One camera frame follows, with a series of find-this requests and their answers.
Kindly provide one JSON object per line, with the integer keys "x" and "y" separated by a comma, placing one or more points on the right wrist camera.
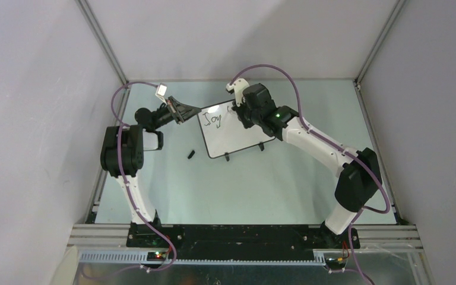
{"x": 236, "y": 88}

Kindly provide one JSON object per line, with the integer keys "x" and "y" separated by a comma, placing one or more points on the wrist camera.
{"x": 161, "y": 90}
{"x": 236, "y": 88}

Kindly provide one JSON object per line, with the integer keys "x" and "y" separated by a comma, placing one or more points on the aluminium frame rail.
{"x": 107, "y": 243}

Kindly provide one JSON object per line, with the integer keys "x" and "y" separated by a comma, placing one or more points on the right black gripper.
{"x": 240, "y": 110}

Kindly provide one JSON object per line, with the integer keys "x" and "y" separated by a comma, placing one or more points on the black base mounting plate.
{"x": 292, "y": 242}

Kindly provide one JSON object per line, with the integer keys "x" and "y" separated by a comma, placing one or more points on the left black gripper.
{"x": 175, "y": 108}

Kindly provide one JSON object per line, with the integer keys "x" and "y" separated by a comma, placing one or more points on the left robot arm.
{"x": 123, "y": 148}

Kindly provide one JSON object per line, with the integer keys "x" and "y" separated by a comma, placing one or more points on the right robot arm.
{"x": 358, "y": 172}

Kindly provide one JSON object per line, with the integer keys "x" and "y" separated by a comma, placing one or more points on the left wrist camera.
{"x": 161, "y": 90}

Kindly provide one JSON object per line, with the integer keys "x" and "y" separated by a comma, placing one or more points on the black framed whiteboard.
{"x": 222, "y": 132}

